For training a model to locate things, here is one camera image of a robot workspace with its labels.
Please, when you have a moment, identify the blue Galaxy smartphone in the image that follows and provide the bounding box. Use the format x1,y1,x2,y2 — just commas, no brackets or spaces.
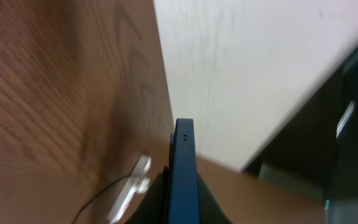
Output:
166,118,200,224

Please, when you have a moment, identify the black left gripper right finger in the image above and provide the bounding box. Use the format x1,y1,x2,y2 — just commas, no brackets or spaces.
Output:
197,174,232,224

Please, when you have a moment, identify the white power strip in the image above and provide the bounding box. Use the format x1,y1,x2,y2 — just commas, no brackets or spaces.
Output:
107,155,152,224

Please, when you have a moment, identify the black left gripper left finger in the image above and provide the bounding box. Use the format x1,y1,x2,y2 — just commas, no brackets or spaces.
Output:
126,166,169,224

